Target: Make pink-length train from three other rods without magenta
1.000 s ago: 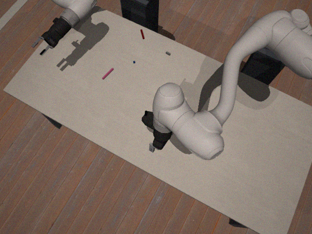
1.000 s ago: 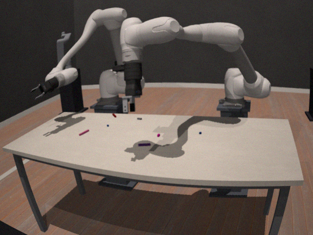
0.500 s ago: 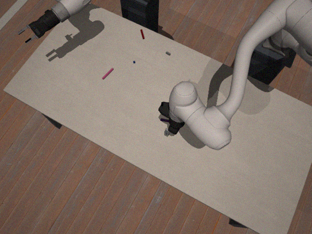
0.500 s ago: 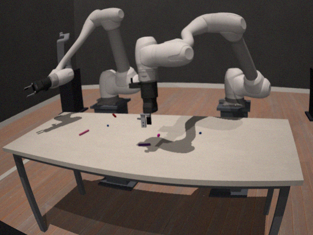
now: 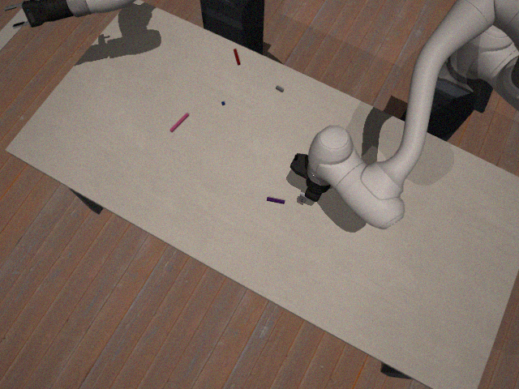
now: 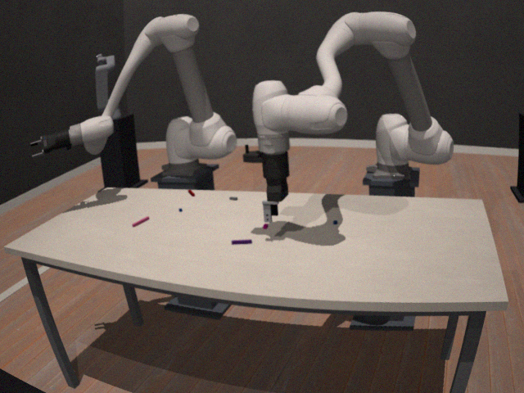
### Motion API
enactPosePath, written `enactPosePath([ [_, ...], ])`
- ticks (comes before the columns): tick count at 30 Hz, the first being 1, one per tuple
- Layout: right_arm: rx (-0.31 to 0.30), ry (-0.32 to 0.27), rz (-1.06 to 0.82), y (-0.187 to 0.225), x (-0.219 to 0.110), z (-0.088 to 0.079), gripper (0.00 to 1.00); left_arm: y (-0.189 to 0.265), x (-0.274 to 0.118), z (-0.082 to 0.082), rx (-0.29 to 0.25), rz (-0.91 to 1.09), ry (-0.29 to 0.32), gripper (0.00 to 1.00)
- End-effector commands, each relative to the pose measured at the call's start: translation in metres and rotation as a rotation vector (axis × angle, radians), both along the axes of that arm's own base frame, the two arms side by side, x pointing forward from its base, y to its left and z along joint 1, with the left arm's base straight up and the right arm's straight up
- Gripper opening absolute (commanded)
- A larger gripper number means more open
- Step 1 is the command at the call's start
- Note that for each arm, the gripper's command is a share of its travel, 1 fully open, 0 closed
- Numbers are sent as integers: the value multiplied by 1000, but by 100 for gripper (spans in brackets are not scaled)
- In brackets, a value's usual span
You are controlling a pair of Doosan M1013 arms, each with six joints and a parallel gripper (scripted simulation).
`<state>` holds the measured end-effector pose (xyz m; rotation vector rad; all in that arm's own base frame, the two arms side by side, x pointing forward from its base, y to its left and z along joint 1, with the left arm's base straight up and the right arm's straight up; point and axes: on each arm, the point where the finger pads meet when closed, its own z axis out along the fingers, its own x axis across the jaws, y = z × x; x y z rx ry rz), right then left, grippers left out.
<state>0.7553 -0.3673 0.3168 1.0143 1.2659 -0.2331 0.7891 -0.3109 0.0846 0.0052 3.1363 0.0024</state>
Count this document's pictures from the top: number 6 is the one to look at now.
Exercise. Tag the pink rod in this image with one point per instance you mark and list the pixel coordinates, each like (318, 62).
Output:
(140, 221)

